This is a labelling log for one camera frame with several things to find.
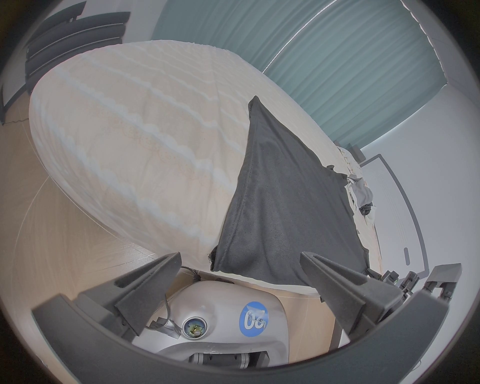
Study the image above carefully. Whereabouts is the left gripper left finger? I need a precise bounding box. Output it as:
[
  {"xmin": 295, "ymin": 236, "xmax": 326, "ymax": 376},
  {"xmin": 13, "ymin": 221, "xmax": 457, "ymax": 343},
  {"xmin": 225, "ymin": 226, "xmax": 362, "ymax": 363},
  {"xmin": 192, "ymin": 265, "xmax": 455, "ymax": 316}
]
[{"xmin": 77, "ymin": 252, "xmax": 184, "ymax": 337}]

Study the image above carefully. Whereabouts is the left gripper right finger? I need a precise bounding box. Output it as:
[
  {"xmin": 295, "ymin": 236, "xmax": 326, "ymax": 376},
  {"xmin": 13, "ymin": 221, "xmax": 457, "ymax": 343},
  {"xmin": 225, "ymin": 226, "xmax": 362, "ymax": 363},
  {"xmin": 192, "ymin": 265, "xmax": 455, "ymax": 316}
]
[{"xmin": 299, "ymin": 251, "xmax": 404, "ymax": 335}]

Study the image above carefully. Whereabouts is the black T-shirt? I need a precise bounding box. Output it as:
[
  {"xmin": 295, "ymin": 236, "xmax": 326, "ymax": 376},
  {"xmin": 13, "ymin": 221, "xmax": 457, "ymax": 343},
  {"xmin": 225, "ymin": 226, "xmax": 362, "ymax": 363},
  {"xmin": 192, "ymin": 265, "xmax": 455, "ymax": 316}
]
[{"xmin": 210, "ymin": 95, "xmax": 371, "ymax": 288}]

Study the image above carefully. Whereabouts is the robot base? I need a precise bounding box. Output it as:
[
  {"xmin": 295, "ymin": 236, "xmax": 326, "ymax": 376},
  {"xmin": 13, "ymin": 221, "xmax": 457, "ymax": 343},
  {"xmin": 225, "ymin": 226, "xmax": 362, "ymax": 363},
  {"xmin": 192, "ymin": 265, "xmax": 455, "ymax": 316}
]
[{"xmin": 131, "ymin": 266, "xmax": 290, "ymax": 367}]

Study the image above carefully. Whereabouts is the bed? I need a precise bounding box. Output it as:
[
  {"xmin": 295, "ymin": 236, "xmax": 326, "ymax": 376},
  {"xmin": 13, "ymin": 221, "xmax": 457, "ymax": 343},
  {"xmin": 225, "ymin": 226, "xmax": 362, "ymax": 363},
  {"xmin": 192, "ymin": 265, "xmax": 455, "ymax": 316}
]
[{"xmin": 28, "ymin": 39, "xmax": 430, "ymax": 298}]

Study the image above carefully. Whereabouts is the grey and white garment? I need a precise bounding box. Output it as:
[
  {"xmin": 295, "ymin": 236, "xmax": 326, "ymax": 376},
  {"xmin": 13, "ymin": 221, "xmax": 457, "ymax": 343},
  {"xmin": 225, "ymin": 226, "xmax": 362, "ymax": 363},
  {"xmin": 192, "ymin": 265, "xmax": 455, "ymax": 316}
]
[{"xmin": 346, "ymin": 175, "xmax": 374, "ymax": 205}]

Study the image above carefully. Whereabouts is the white printed pillow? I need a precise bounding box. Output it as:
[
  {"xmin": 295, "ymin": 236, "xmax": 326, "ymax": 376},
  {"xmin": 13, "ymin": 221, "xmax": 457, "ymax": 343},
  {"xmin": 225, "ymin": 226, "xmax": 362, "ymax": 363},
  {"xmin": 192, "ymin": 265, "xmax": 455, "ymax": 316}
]
[{"xmin": 337, "ymin": 145, "xmax": 364, "ymax": 177}]

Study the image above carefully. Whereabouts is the grey bedside table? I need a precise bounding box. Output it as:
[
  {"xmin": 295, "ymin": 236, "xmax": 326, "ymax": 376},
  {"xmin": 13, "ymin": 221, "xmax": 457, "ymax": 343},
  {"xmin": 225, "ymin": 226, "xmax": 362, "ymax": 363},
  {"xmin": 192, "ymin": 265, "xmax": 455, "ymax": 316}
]
[{"xmin": 334, "ymin": 140, "xmax": 366, "ymax": 162}]

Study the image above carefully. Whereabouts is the blue-green curtain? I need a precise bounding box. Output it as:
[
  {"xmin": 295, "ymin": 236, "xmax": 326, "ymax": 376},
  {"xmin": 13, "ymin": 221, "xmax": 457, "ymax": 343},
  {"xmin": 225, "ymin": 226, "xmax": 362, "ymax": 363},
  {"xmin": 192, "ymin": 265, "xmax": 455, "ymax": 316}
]
[
  {"xmin": 262, "ymin": 0, "xmax": 449, "ymax": 149},
  {"xmin": 150, "ymin": 0, "xmax": 402, "ymax": 74}
]

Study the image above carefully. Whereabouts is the black chest of drawers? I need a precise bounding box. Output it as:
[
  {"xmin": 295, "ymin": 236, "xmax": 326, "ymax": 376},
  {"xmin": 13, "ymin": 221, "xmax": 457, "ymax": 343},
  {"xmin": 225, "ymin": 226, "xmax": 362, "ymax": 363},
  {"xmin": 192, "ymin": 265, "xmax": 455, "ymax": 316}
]
[{"xmin": 24, "ymin": 2, "xmax": 131, "ymax": 82}]

